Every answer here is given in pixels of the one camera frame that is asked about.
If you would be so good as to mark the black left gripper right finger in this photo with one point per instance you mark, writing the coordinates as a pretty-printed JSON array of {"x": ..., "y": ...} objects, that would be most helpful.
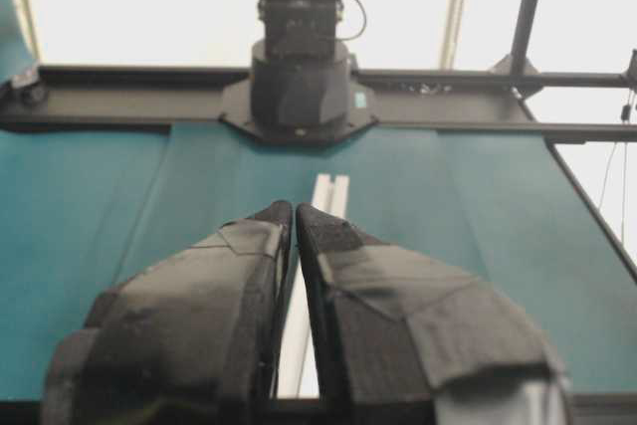
[{"x": 424, "y": 342}]

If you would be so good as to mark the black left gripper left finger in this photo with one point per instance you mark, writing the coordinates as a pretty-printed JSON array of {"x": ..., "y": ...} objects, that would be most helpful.
[{"x": 192, "y": 339}]

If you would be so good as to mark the silver aluminium extrusion rail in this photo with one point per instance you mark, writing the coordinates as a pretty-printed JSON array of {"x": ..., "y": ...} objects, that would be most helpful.
[{"x": 309, "y": 363}]

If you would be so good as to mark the teal table cloth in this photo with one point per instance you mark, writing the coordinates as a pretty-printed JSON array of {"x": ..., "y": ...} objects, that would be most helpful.
[{"x": 113, "y": 158}]

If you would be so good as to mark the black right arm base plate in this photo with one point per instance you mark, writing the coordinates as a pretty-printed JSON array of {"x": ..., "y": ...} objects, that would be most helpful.
[{"x": 309, "y": 122}]

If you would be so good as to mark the black metal table frame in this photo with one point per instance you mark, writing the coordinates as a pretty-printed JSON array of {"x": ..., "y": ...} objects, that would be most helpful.
[{"x": 304, "y": 242}]

